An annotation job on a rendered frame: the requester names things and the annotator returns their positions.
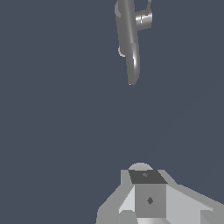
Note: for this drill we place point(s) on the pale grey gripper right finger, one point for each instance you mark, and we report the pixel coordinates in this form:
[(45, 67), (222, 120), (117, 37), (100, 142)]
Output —
[(186, 204)]

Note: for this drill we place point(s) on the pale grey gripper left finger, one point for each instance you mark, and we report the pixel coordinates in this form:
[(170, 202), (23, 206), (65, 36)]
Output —
[(128, 201)]

